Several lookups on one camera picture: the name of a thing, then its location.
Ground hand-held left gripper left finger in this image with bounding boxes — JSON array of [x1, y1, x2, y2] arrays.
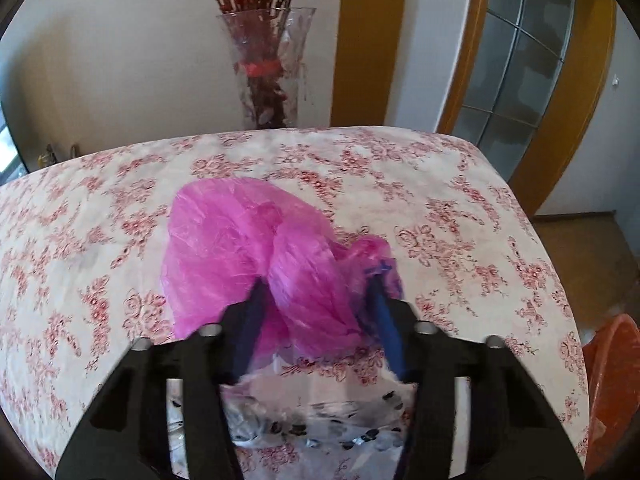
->
[[55, 280, 269, 480]]

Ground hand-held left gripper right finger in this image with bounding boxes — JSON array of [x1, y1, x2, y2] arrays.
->
[[364, 264, 586, 480]]

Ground pink plastic bag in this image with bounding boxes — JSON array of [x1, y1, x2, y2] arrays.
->
[[162, 177, 406, 362]]

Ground orange chair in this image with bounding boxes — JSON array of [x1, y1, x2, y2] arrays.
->
[[582, 314, 640, 479]]

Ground clear spotted plastic bag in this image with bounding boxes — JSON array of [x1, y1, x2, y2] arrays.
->
[[167, 355, 417, 454]]

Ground floral tablecloth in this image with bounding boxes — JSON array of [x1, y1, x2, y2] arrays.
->
[[0, 126, 591, 480]]

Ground glass vase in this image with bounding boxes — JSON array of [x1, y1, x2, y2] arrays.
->
[[216, 7, 318, 131]]

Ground small dark figurines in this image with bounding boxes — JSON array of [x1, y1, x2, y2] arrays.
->
[[37, 143, 81, 166]]

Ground frosted glass sliding door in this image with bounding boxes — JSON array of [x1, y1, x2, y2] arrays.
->
[[452, 0, 576, 179]]

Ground wooden door frame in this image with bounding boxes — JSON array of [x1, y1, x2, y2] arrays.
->
[[330, 0, 619, 216]]

